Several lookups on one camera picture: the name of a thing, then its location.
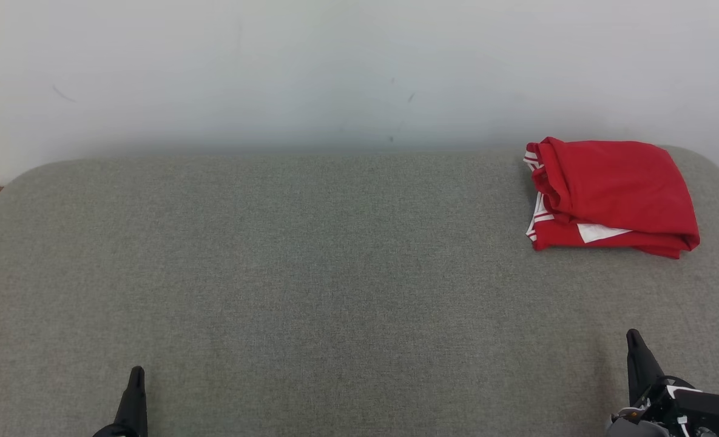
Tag red shorts with white stripe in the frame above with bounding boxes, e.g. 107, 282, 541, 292
532, 221, 686, 260

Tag red jersey with white sleeves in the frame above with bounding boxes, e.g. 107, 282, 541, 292
522, 136, 701, 253

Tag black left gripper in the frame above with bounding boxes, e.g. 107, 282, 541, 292
91, 365, 149, 437

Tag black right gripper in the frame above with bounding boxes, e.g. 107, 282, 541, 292
626, 328, 719, 437

